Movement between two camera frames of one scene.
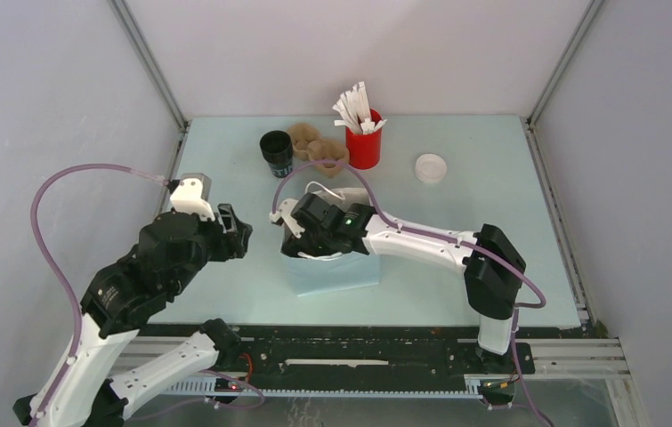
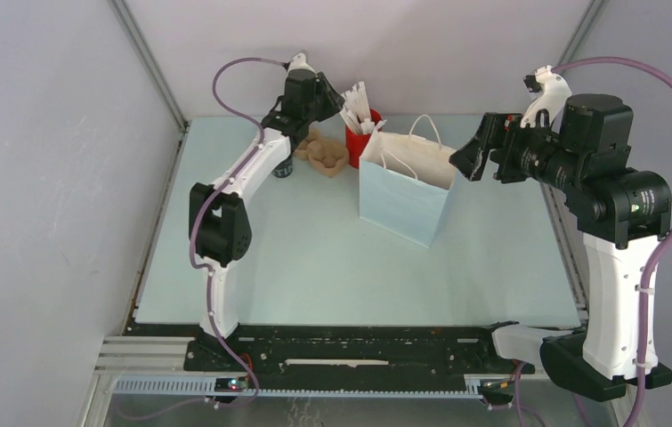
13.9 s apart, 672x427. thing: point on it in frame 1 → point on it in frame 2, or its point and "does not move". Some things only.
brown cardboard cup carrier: [309, 145] does not move
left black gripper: [233, 242] → [333, 101]
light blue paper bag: [346, 272] → [408, 181]
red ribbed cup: [365, 150] does not move
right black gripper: [299, 245] → [498, 130]
